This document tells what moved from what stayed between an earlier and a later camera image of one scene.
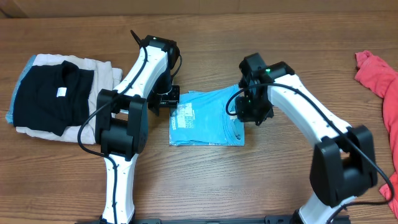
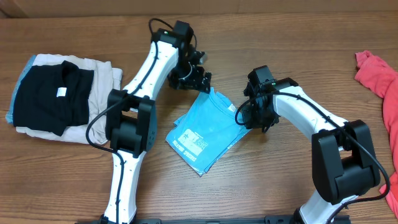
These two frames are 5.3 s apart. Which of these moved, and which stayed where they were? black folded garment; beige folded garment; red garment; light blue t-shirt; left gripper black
Moved: left gripper black; light blue t-shirt
Stayed: red garment; beige folded garment; black folded garment
